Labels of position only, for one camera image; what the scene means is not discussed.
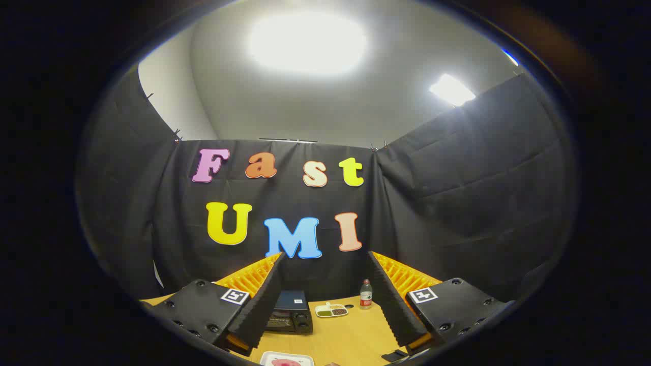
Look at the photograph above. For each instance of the black toaster oven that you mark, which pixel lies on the black toaster oven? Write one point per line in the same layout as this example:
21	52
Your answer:
295	301

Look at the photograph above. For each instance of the white square plate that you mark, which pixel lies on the white square plate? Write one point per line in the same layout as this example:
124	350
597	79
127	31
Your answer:
267	358

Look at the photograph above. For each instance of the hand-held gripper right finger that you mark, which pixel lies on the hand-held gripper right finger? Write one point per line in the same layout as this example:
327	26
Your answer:
391	300

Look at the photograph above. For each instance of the white divided snack dish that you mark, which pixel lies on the white divided snack dish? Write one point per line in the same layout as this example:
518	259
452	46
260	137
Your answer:
331	310

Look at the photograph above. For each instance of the pink meat slice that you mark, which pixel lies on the pink meat slice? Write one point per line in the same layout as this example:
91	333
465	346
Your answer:
285	362

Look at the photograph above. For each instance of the small ceiling light panel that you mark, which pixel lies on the small ceiling light panel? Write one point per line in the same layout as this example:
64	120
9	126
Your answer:
451	90

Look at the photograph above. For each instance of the clear water bottle red label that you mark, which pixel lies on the clear water bottle red label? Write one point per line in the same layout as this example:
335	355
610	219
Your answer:
365	295

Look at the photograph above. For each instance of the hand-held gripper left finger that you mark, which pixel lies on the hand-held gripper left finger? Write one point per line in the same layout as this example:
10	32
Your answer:
264	300

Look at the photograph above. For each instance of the large ceiling light panel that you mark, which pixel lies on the large ceiling light panel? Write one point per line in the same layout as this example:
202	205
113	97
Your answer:
307	43

